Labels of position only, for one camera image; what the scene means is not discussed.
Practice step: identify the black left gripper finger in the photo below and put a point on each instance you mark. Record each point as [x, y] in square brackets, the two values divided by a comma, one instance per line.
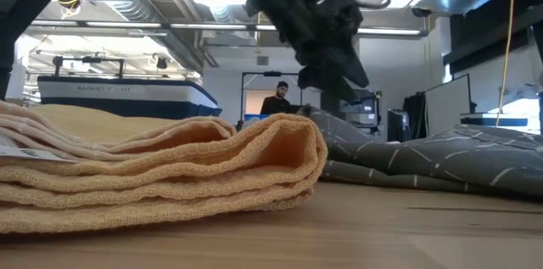
[326, 84]
[354, 69]

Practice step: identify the grey checked towel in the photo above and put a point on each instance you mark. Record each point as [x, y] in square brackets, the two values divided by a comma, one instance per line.
[424, 154]

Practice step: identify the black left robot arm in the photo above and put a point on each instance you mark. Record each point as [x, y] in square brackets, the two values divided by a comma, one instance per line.
[25, 14]

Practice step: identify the person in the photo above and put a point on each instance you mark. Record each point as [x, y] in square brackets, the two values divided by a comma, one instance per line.
[275, 103]

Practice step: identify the blue plastic crate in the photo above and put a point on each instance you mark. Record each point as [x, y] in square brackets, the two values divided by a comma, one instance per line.
[254, 116]

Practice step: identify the grey panel screen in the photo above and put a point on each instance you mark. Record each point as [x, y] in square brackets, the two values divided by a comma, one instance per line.
[447, 103]

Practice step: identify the long linear ceiling light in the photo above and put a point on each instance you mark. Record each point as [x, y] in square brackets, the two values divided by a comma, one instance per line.
[127, 25]

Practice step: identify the navy fabric basket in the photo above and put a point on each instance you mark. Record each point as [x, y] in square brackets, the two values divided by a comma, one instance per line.
[127, 99]

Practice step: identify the dark wall monitor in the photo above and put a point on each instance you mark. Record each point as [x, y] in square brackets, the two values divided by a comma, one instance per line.
[360, 103]

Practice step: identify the grey wall vent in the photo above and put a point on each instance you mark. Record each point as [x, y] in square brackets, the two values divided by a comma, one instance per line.
[262, 61]

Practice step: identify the black overhead camera rig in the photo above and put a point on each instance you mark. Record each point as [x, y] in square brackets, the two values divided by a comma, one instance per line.
[91, 59]

